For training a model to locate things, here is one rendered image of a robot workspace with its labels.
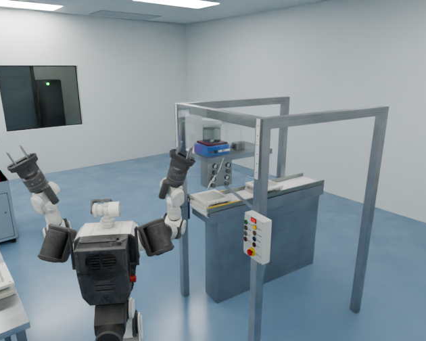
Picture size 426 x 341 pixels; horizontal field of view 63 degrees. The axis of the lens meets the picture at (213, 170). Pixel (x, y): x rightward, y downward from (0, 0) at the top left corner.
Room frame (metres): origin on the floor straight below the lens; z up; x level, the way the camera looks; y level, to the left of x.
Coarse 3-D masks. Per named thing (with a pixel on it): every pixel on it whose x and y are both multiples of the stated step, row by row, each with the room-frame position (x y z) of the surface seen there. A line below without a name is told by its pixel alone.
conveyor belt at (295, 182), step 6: (288, 180) 3.27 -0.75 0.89; (294, 180) 3.27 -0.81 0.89; (300, 180) 3.27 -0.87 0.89; (306, 180) 3.27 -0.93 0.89; (312, 180) 3.27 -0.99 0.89; (288, 186) 3.08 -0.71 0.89; (294, 186) 3.08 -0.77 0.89; (240, 192) 2.92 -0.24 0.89; (246, 192) 2.92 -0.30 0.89; (288, 192) 2.93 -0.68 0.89; (234, 198) 2.77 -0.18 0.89; (246, 198) 2.77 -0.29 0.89; (192, 204) 2.66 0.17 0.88; (240, 204) 2.64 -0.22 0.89; (198, 210) 2.56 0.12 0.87; (216, 210) 2.52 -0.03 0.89
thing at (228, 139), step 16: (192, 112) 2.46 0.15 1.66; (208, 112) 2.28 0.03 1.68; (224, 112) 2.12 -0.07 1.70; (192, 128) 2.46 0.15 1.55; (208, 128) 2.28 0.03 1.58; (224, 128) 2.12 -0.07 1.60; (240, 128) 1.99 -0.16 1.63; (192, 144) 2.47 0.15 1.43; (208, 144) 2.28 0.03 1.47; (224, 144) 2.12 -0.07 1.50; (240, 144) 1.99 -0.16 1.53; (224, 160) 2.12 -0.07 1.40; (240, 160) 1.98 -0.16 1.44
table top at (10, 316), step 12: (0, 252) 1.95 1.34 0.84; (0, 300) 1.48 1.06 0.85; (12, 300) 1.48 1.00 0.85; (0, 312) 1.39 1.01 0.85; (12, 312) 1.39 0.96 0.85; (24, 312) 1.39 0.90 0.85; (0, 324) 1.31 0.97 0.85; (12, 324) 1.31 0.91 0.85; (24, 324) 1.32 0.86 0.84; (0, 336) 1.25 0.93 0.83
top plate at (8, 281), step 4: (0, 264) 1.70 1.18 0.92; (4, 264) 1.70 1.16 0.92; (0, 268) 1.66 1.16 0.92; (4, 268) 1.66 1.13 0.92; (4, 272) 1.62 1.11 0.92; (8, 272) 1.62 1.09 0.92; (4, 276) 1.58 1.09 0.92; (8, 276) 1.58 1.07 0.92; (0, 280) 1.54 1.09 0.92; (4, 280) 1.54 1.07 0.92; (8, 280) 1.54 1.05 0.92; (12, 280) 1.54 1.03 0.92; (0, 284) 1.51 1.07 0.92; (4, 284) 1.51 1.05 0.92; (8, 284) 1.51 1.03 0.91; (12, 284) 1.52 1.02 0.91; (0, 288) 1.49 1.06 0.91; (4, 288) 1.50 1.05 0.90
